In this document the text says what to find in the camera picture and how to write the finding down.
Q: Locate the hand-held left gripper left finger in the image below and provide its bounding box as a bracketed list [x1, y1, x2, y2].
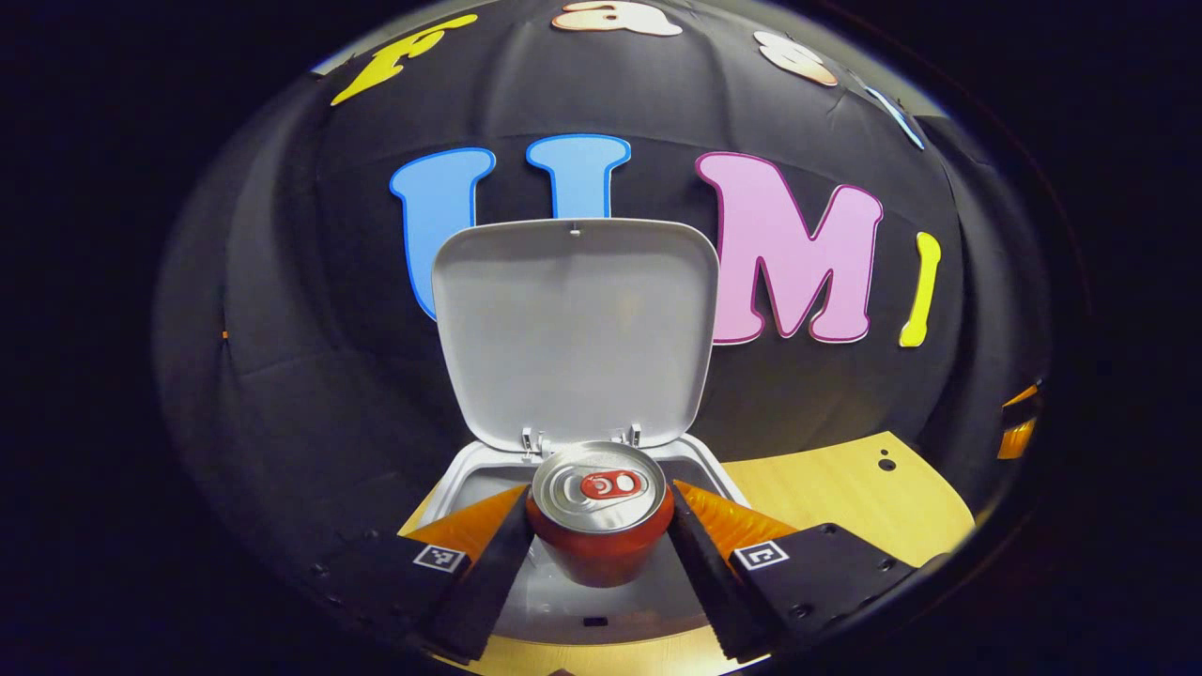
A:
[300, 484, 536, 663]

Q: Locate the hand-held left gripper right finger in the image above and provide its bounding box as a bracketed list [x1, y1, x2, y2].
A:
[665, 479, 926, 663]

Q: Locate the red pop can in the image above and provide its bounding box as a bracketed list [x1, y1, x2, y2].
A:
[524, 441, 675, 590]

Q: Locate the white desktop garbage bin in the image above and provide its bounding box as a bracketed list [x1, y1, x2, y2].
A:
[413, 218, 752, 649]

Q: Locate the black backdrop cloth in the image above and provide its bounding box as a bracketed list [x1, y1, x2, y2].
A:
[155, 0, 1053, 602]

